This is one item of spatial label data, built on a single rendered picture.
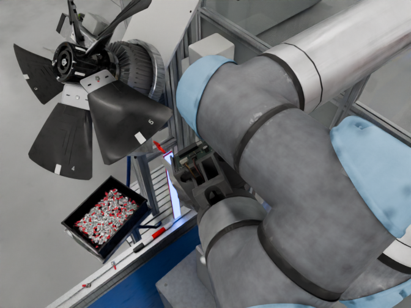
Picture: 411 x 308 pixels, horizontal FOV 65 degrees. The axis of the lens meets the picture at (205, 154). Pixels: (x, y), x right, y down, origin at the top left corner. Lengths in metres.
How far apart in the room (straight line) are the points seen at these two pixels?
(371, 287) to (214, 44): 1.18
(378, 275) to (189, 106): 0.38
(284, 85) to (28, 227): 2.07
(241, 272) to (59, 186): 2.12
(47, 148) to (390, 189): 1.05
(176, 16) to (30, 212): 1.58
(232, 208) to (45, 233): 1.92
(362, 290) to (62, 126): 0.91
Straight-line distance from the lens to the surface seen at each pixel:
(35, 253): 2.16
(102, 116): 0.93
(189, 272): 0.85
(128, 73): 1.08
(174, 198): 0.95
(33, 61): 1.27
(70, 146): 1.12
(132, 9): 0.89
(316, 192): 0.22
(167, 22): 1.17
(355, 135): 0.22
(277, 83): 0.29
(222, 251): 0.28
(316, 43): 0.33
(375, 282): 0.56
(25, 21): 4.03
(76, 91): 1.10
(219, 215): 0.31
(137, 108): 0.91
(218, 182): 0.33
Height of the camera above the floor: 1.81
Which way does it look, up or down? 52 degrees down
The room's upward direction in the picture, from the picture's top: straight up
